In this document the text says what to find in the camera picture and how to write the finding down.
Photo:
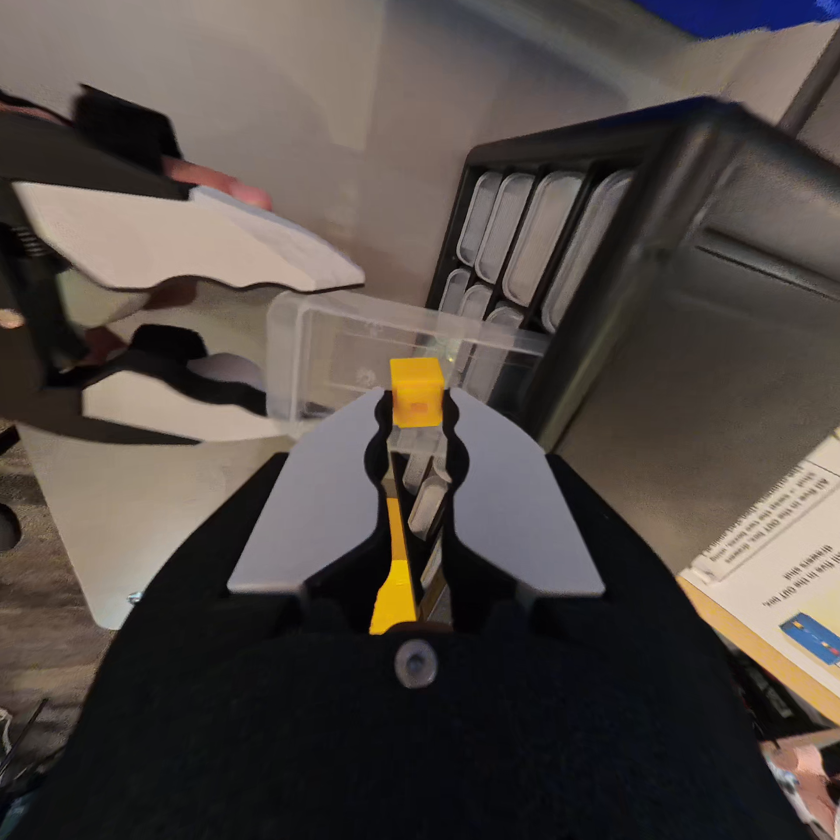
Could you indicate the yellow plastic bin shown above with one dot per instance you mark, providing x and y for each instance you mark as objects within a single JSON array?
[{"x": 394, "y": 590}]

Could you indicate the person's left hand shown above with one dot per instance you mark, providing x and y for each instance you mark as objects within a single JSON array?
[{"x": 223, "y": 184}]

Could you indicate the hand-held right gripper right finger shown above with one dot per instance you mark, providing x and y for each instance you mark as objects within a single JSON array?
[{"x": 518, "y": 518}]

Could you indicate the blue plastic bin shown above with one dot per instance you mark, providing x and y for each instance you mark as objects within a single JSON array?
[{"x": 754, "y": 13}]

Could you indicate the instruction poster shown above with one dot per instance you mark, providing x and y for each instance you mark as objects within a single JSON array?
[{"x": 787, "y": 558}]

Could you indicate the black drawer cabinet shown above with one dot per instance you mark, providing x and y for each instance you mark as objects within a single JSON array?
[{"x": 722, "y": 328}]

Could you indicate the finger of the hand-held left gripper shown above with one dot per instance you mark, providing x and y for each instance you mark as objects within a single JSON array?
[
  {"x": 170, "y": 410},
  {"x": 164, "y": 236}
]

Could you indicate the small orange cube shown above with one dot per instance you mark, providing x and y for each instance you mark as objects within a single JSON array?
[{"x": 417, "y": 394}]

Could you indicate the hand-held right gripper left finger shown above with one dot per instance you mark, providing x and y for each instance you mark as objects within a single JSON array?
[{"x": 315, "y": 518}]

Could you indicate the clear plastic drawer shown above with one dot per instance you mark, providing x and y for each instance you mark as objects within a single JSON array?
[{"x": 328, "y": 354}]

